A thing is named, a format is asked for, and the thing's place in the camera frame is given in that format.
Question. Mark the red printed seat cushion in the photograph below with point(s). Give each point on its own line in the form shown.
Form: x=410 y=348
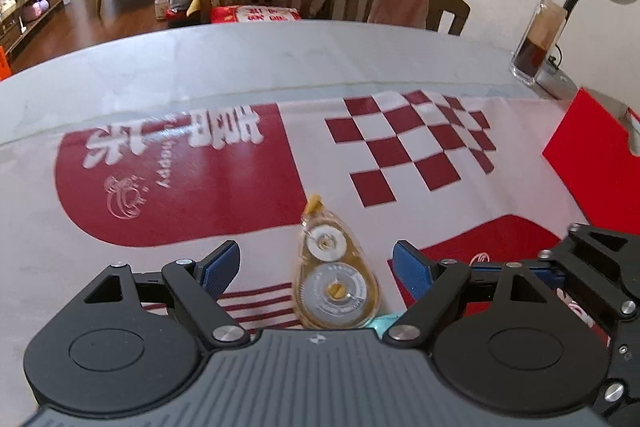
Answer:
x=255 y=14

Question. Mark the small teal plastic item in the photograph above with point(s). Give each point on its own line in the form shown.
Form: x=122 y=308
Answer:
x=382 y=323

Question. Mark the clear correction tape dispenser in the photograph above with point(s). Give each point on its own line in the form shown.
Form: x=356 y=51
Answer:
x=332 y=292

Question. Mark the red cardboard box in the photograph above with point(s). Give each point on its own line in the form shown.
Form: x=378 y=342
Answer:
x=590 y=167

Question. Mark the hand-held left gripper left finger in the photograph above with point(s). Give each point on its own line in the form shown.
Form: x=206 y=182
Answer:
x=220 y=269

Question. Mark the glass jar with dark liquid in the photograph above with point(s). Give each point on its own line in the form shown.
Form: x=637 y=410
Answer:
x=532 y=52

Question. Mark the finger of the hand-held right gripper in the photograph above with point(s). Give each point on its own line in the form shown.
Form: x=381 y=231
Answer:
x=547 y=277

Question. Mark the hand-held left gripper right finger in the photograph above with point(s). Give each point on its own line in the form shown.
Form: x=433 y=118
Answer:
x=412 y=269

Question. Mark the wooden tv cabinet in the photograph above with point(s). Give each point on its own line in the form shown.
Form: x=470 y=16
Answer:
x=30 y=24

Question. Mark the pink small bag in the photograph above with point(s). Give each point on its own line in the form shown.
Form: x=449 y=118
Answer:
x=35 y=7

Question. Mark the small bottle with pink label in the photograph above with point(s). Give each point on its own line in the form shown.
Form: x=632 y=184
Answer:
x=160 y=6

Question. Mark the orange printed box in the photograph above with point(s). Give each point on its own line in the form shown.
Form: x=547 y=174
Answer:
x=4 y=63

